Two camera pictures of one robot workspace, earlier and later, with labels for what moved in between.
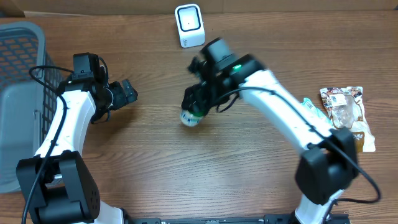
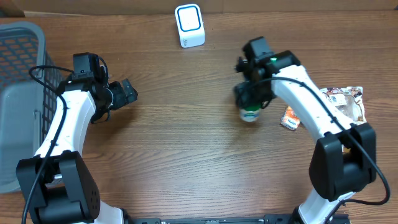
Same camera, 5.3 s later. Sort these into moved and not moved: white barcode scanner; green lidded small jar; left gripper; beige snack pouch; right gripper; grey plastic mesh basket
Moved: green lidded small jar; right gripper
Not moved: beige snack pouch; grey plastic mesh basket; left gripper; white barcode scanner
